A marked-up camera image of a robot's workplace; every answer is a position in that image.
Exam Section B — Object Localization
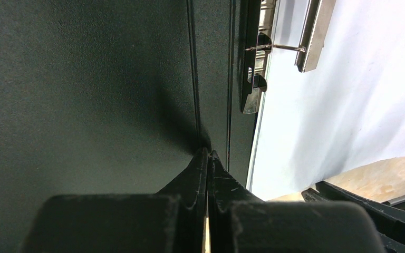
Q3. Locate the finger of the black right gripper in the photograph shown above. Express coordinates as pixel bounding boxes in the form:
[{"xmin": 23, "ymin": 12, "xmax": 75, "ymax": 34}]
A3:
[{"xmin": 301, "ymin": 181, "xmax": 405, "ymax": 252}]

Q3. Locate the white paper stack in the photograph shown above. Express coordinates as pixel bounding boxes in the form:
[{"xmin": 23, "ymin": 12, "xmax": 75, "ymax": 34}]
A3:
[{"xmin": 246, "ymin": 1, "xmax": 405, "ymax": 201}]

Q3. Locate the metal folder clip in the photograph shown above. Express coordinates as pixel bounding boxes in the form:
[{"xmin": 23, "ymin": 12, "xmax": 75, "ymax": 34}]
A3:
[{"xmin": 240, "ymin": 1, "xmax": 336, "ymax": 114}]

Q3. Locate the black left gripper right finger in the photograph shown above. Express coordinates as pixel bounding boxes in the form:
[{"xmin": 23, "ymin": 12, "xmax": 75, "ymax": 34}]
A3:
[{"xmin": 207, "ymin": 151, "xmax": 385, "ymax": 252}]

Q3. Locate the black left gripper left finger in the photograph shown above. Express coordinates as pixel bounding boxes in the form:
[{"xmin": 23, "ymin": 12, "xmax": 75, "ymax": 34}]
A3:
[{"xmin": 20, "ymin": 148, "xmax": 209, "ymax": 252}]

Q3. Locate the black file folder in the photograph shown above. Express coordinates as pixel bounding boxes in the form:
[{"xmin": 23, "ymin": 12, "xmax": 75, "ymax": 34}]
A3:
[{"xmin": 0, "ymin": 1, "xmax": 261, "ymax": 252}]

